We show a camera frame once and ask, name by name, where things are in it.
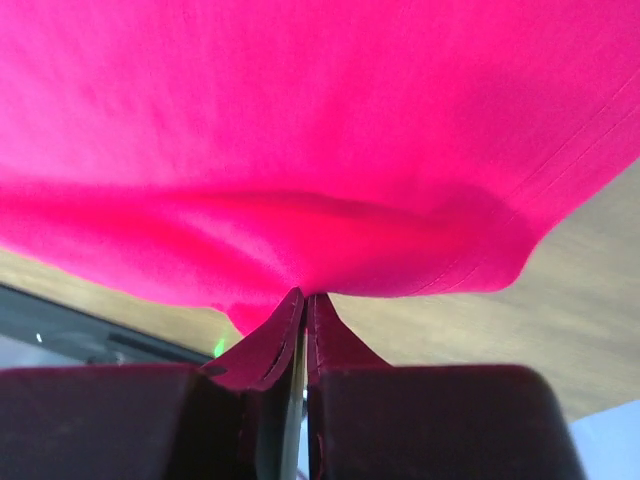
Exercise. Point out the magenta t shirt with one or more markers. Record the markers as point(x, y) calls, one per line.
point(220, 153)

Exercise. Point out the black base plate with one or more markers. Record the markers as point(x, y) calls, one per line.
point(36, 332)

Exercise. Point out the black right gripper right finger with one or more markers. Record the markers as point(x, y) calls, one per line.
point(371, 420)

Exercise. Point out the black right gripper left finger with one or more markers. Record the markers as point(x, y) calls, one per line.
point(234, 417)

